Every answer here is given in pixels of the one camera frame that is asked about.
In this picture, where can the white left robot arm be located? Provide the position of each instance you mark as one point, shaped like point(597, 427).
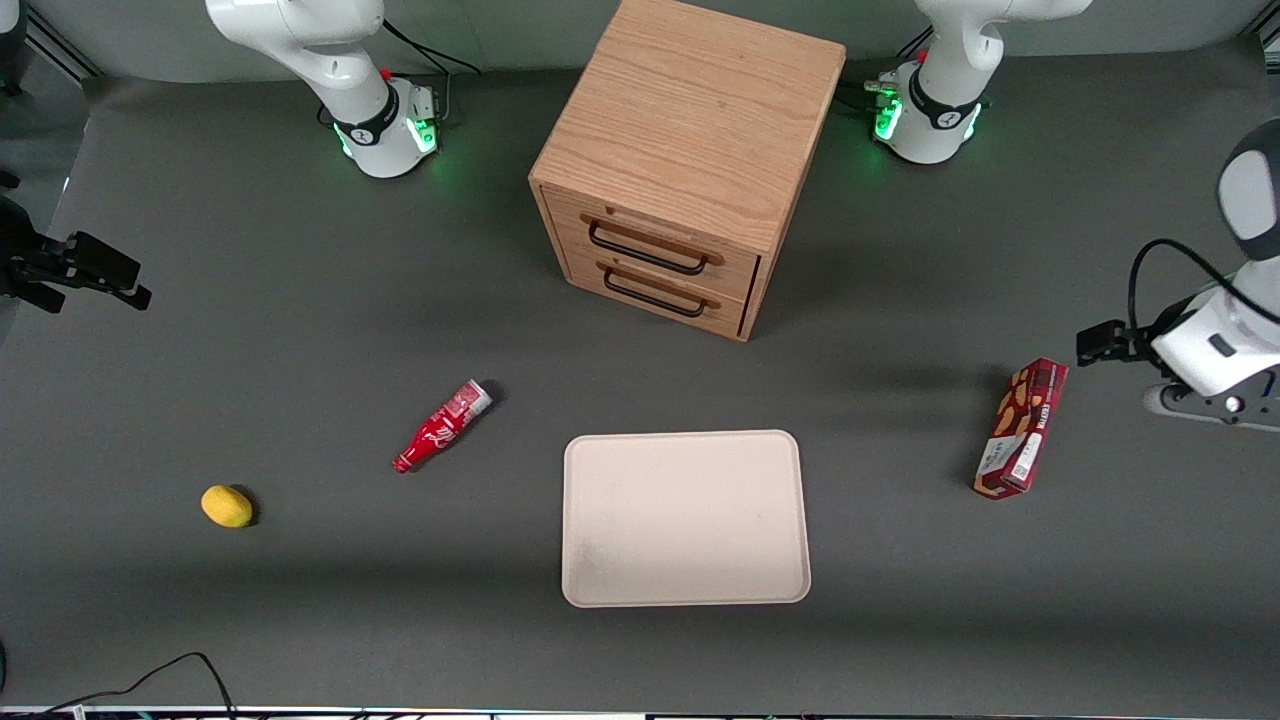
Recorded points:
point(950, 60)

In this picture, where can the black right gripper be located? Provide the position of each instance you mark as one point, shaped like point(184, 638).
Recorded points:
point(22, 262)

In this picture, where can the yellow lemon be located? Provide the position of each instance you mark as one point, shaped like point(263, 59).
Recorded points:
point(226, 506)

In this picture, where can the black stand post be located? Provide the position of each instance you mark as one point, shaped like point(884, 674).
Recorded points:
point(10, 50)

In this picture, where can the dark grey table mat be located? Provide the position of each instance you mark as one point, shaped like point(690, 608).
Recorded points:
point(300, 350)

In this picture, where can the red cola bottle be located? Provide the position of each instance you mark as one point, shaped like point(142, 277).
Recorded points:
point(440, 428)

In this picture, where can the wooden two-drawer cabinet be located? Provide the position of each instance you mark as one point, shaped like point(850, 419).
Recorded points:
point(690, 110)

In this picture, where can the aluminium frame profile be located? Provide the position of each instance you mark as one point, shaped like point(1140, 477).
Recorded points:
point(60, 45)
point(1270, 38)

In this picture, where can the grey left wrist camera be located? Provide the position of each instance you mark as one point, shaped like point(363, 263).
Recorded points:
point(1200, 406)

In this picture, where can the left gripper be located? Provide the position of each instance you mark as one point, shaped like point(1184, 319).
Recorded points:
point(1135, 341)

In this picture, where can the cream plastic tray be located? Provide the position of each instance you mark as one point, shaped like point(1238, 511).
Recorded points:
point(685, 520)

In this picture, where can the red cookie box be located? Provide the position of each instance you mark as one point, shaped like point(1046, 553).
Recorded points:
point(1020, 430)

